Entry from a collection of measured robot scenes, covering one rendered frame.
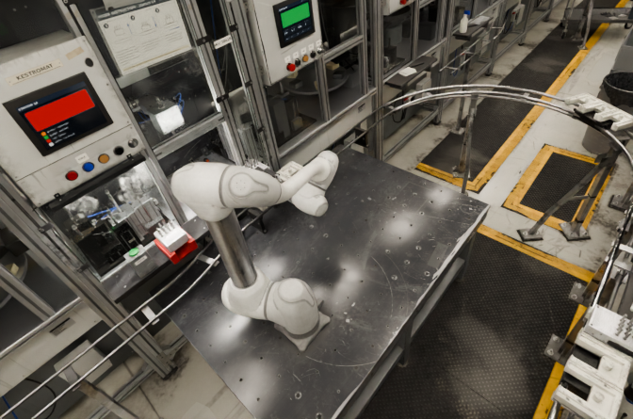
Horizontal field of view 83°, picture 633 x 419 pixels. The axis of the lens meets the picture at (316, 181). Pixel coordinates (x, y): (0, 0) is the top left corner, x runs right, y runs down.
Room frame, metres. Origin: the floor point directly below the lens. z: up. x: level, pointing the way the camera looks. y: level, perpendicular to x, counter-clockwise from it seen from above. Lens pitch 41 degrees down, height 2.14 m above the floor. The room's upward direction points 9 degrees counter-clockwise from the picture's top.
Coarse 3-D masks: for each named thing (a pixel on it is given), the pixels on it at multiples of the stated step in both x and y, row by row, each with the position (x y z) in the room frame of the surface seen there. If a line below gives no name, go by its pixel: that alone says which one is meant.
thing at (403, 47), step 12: (396, 12) 2.57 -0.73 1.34; (408, 12) 2.68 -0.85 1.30; (420, 12) 3.31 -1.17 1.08; (432, 12) 3.22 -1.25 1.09; (384, 24) 2.48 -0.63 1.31; (396, 24) 2.57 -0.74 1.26; (408, 24) 2.68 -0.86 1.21; (444, 24) 3.07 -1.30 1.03; (384, 36) 2.48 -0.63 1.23; (396, 36) 2.57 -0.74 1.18; (408, 36) 2.69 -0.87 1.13; (444, 36) 3.09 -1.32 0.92; (384, 48) 2.48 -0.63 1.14; (396, 48) 2.58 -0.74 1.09; (408, 48) 2.69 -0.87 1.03; (384, 60) 2.48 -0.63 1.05; (396, 60) 2.58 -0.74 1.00; (408, 60) 2.70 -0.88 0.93; (384, 72) 2.48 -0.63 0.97
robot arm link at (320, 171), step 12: (324, 156) 1.24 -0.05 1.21; (336, 156) 1.26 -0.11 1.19; (312, 168) 1.11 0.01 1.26; (324, 168) 1.17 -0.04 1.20; (336, 168) 1.22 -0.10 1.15; (288, 180) 1.01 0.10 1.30; (300, 180) 1.02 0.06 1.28; (312, 180) 1.18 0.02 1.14; (324, 180) 1.16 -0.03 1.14; (288, 192) 0.94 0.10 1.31
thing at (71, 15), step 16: (192, 0) 1.56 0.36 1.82; (64, 16) 1.27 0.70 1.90; (80, 16) 1.30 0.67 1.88; (192, 16) 1.55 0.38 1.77; (80, 32) 1.29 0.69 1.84; (96, 48) 1.29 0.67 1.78; (208, 48) 1.57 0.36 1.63; (208, 64) 1.55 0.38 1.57; (112, 80) 1.29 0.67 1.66; (128, 112) 1.29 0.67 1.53; (224, 112) 1.55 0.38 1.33; (224, 128) 1.57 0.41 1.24; (144, 144) 1.29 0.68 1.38; (240, 144) 1.57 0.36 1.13; (240, 160) 1.55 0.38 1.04
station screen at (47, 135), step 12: (84, 84) 1.20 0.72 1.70; (48, 96) 1.13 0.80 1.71; (60, 96) 1.15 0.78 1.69; (24, 108) 1.08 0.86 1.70; (36, 108) 1.10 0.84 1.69; (96, 108) 1.20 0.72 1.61; (24, 120) 1.07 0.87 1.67; (72, 120) 1.14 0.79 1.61; (84, 120) 1.16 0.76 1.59; (96, 120) 1.19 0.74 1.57; (36, 132) 1.07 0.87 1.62; (48, 132) 1.09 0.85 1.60; (60, 132) 1.11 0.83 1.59; (72, 132) 1.13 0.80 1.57; (84, 132) 1.15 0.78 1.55; (48, 144) 1.08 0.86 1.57
